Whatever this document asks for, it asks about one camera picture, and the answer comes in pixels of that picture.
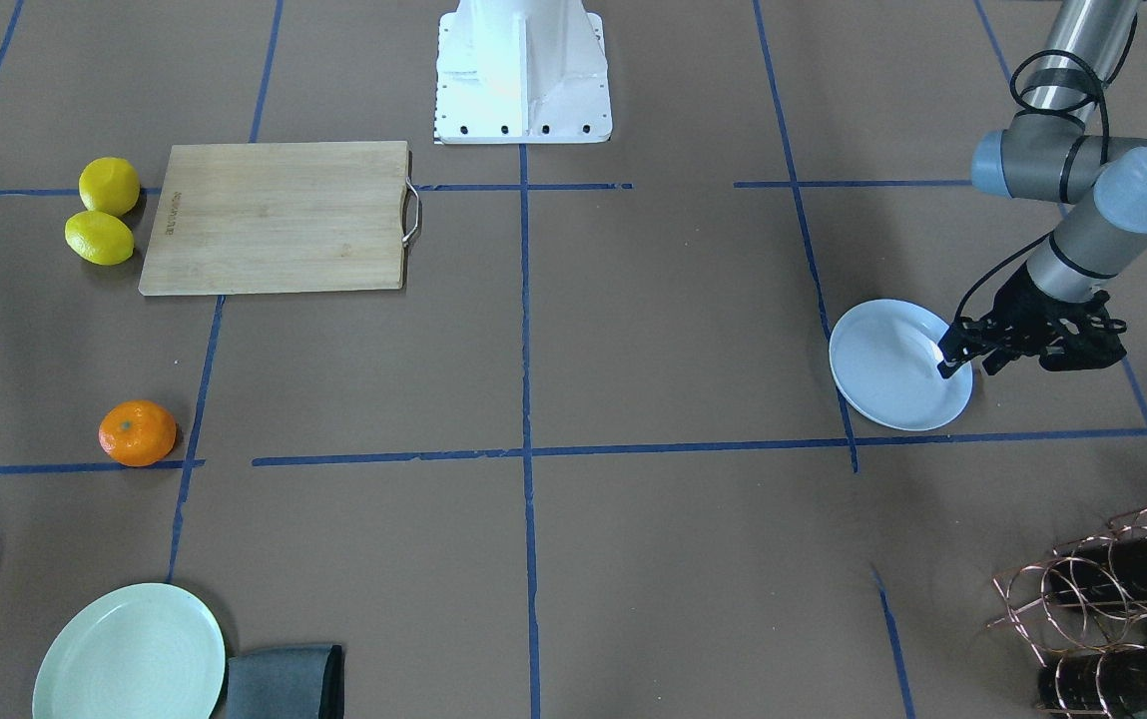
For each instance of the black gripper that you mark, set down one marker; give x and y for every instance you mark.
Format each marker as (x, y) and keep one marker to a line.
(1020, 303)

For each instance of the light blue plate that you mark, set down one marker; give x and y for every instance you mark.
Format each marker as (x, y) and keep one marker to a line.
(884, 359)

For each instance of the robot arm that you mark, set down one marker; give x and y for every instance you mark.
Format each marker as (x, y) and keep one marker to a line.
(1060, 147)

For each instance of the mint green plate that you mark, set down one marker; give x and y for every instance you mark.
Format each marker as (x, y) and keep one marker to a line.
(148, 650)

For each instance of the dark green wine bottle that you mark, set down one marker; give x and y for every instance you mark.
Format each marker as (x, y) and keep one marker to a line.
(1111, 574)

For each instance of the bamboo cutting board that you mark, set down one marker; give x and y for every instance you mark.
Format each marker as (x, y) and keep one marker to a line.
(255, 218)

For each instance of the dark grey folded cloth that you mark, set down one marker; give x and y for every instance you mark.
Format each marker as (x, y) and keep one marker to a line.
(291, 681)

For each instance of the orange mandarin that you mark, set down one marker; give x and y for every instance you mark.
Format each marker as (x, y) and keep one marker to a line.
(138, 433)

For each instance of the yellow lemon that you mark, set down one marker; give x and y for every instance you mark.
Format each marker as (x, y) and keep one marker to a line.
(110, 185)
(99, 238)

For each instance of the copper wire bottle rack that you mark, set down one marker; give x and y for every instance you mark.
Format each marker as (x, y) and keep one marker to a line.
(1082, 612)

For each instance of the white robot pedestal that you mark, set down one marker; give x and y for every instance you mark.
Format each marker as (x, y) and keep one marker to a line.
(521, 72)

